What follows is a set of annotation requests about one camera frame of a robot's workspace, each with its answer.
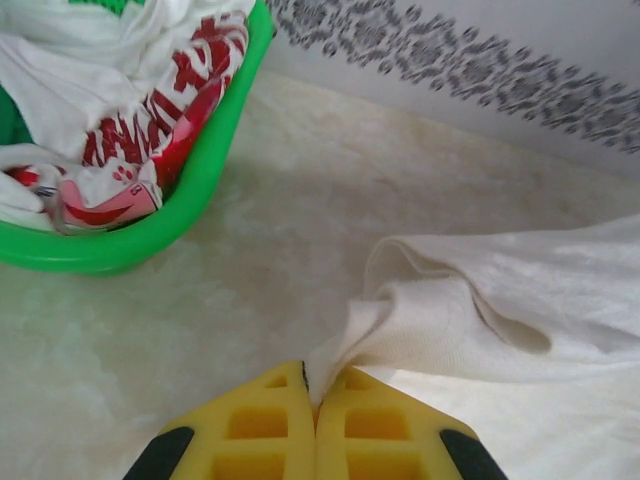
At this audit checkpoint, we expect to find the clothes pile in basket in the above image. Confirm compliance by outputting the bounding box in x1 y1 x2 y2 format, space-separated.
0 0 256 231

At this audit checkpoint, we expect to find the cream white t-shirt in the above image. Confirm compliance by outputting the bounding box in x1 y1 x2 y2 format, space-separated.
305 214 640 480

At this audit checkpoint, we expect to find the green plastic basket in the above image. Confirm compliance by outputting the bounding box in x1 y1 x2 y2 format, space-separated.
0 0 275 278

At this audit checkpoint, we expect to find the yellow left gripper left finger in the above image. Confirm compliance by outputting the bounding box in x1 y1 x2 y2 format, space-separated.
123 359 319 480

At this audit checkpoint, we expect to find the white t-shirt with red print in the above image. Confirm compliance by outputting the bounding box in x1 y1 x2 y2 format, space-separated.
59 12 251 236

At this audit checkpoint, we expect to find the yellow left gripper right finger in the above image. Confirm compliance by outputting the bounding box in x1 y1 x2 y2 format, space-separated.
315 365 509 480

